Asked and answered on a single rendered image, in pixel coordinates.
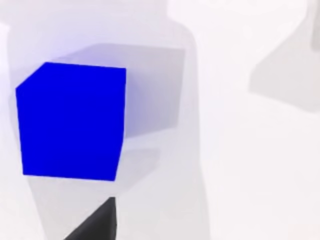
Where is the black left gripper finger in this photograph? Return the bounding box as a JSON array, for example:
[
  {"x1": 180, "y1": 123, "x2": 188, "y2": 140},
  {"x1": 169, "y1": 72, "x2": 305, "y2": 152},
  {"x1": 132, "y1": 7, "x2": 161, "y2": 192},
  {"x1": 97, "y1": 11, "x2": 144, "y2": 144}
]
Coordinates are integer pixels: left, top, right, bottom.
[{"x1": 62, "y1": 196, "x2": 118, "y2": 240}]

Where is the blue cube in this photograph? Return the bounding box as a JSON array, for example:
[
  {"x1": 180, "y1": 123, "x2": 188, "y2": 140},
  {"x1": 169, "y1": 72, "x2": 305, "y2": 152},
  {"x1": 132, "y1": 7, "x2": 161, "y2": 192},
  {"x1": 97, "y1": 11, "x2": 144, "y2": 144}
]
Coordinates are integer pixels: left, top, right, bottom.
[{"x1": 15, "y1": 61, "x2": 127, "y2": 182}]

